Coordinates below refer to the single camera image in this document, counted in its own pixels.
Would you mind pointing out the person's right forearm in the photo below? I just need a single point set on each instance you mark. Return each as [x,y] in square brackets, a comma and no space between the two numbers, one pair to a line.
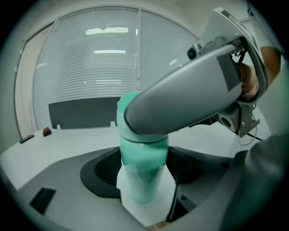
[271,63]

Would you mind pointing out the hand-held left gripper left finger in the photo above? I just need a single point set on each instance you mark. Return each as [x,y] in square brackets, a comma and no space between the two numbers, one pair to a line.
[67,191]

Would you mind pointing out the person's right hand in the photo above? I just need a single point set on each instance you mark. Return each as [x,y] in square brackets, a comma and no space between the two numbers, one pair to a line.
[249,79]

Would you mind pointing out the white divider clip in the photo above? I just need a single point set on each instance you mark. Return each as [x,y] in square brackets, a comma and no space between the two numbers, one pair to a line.
[59,127]
[113,124]

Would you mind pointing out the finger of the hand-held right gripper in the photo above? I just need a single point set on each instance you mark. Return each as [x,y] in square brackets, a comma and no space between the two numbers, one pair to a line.
[180,97]

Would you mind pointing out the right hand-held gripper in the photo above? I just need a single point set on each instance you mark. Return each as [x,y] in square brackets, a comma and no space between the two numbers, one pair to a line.
[225,24]

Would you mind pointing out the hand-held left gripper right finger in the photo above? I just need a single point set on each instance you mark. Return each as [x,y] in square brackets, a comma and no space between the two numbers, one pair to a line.
[198,198]

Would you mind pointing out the teal bottle cap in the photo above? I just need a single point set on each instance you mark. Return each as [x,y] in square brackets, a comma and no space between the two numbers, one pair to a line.
[124,101]

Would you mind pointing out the teal water bottle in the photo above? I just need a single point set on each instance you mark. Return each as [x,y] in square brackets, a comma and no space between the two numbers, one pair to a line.
[144,176]

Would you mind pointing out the dark desk divider panel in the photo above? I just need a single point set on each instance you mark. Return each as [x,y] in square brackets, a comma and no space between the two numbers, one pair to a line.
[83,112]

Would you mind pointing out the grey fisheye gripper camera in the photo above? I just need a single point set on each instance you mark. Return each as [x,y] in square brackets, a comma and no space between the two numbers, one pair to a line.
[193,52]
[227,121]

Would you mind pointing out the black phone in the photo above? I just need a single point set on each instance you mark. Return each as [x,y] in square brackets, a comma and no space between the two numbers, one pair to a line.
[26,139]

